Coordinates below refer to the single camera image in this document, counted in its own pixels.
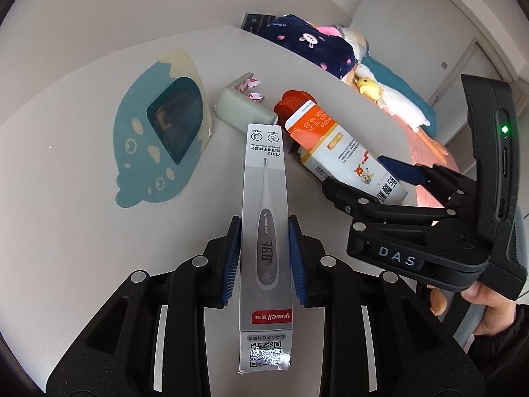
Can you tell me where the grey foam corner guard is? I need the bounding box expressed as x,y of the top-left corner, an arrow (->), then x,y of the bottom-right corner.
215,73 -> 277,135

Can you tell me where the checked patchwork pillow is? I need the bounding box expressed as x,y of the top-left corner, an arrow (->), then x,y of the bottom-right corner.
339,27 -> 370,56

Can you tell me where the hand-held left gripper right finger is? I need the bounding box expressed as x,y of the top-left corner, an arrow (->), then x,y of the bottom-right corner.
288,215 -> 484,397

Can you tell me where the grey thermometer box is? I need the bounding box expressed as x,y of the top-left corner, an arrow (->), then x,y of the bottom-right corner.
236,123 -> 295,375

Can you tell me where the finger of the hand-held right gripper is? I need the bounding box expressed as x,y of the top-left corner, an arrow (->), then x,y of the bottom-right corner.
321,176 -> 460,227
377,155 -> 481,212

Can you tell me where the teal whale-shaped wall holder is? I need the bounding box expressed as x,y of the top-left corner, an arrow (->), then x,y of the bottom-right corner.
113,49 -> 215,209

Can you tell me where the orange white medicine box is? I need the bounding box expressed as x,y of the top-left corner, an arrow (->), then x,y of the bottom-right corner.
286,100 -> 409,205

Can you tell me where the teal pillow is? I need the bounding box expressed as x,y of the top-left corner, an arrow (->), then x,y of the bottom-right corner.
364,56 -> 436,137

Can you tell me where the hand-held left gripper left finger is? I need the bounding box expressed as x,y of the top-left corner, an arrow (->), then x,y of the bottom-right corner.
45,215 -> 244,397

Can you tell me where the person's right forearm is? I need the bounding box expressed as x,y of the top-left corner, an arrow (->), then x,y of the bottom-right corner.
467,304 -> 529,385

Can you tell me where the navy printed blanket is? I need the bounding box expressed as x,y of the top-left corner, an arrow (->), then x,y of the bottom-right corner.
260,14 -> 358,81

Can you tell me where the bed with pink sheet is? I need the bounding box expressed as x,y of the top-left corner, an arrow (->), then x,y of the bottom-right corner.
403,126 -> 461,209

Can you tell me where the white goose plush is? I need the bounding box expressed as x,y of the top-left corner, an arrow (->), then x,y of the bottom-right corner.
355,64 -> 430,133

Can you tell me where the red round plastic lid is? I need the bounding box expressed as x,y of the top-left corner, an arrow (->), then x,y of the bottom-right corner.
275,89 -> 317,122

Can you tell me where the yellow duck plush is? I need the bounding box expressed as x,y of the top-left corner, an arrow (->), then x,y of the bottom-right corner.
356,76 -> 381,100

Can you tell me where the person's right hand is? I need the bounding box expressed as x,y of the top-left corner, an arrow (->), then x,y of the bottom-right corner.
429,282 -> 519,335

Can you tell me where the dark patterned box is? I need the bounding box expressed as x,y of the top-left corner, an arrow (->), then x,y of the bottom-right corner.
241,13 -> 275,34

